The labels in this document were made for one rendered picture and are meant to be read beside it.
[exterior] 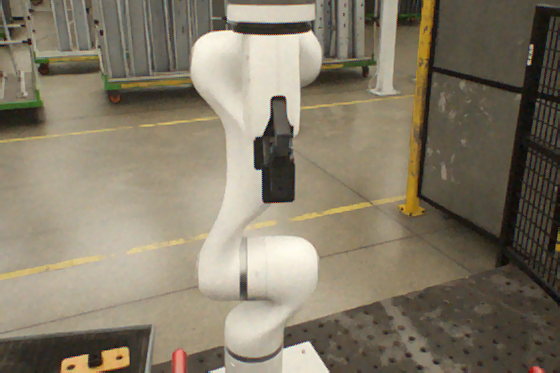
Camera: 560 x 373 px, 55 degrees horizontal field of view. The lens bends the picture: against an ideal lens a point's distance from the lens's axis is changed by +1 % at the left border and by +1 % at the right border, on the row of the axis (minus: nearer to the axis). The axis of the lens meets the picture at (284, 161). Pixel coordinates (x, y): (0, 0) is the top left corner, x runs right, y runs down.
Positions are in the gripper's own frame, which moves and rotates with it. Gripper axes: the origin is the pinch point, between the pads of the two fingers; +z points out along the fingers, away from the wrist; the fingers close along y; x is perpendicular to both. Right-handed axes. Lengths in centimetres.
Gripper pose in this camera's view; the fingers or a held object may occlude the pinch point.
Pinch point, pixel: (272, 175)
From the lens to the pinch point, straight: 56.4
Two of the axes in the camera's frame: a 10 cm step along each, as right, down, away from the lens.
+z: 0.0, 9.4, 3.4
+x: 9.9, -0.5, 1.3
